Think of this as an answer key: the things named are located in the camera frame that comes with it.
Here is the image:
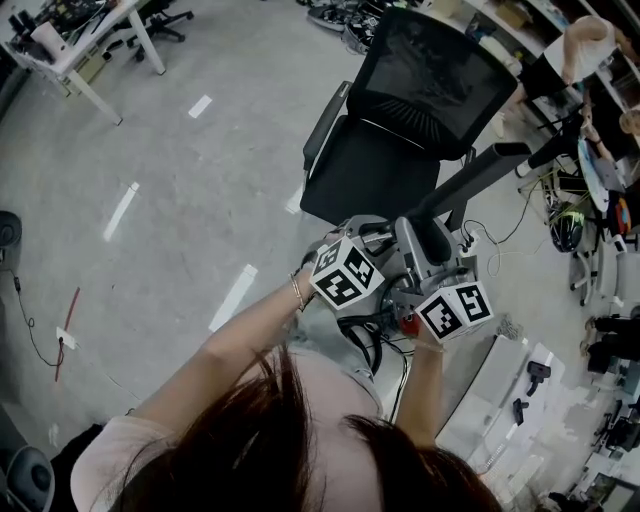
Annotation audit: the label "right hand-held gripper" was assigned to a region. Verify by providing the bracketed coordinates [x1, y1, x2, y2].
[389, 215, 496, 345]

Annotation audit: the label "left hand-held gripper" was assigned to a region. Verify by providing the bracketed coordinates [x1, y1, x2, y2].
[308, 213, 401, 312]

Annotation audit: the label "black vacuum nozzle attachment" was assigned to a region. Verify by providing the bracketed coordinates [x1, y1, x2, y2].
[405, 141, 532, 267]

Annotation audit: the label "person's right forearm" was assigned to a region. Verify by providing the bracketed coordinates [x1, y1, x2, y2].
[394, 334, 447, 449]

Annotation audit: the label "person's left forearm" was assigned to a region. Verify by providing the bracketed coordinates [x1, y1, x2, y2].
[127, 272, 321, 426]

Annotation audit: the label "white power strip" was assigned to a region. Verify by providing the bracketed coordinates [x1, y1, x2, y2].
[458, 227, 481, 259]

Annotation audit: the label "black mesh office chair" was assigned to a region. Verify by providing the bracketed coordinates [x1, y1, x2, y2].
[299, 7, 520, 226]

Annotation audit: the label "person's light blue jeans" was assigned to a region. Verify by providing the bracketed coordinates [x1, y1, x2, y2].
[287, 304, 386, 416]

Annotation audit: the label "black green helmet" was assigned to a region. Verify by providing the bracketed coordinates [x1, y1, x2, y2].
[548, 202, 586, 254]

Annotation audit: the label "person's pink shirt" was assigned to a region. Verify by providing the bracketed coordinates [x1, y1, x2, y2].
[69, 344, 386, 512]

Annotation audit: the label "white worktable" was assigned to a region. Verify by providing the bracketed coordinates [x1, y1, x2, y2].
[434, 333, 640, 512]

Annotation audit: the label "large black brush head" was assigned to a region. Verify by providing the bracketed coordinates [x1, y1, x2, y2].
[525, 359, 554, 398]

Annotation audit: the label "small round table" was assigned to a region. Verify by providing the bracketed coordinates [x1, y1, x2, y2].
[577, 137, 626, 211]

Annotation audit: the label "white office chair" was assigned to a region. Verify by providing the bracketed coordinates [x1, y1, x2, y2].
[569, 219, 640, 309]

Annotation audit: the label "colourful plush toy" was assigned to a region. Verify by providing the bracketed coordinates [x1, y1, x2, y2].
[607, 196, 632, 236]

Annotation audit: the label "pile of black equipment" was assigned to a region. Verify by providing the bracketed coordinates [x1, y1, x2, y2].
[304, 0, 384, 54]

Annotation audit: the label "black swivel office chair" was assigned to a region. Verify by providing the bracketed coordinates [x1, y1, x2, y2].
[127, 0, 195, 44]

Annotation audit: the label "white floor socket block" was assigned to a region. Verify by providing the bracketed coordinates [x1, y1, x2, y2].
[54, 325, 82, 351]

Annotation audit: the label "white office desk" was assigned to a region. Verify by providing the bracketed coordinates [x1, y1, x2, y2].
[0, 0, 167, 127]

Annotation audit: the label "grey rounded machine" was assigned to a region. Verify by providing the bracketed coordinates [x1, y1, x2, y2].
[4, 444, 57, 512]

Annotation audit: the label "white cable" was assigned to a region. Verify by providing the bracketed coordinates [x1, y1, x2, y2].
[487, 234, 551, 279]

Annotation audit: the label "thin gold bracelet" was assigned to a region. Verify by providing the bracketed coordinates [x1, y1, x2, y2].
[288, 271, 307, 314]

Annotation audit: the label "grey cord bundle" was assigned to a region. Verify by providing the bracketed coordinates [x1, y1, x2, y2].
[493, 313, 525, 342]

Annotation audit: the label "black power cable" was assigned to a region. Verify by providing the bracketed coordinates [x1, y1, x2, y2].
[10, 273, 65, 369]

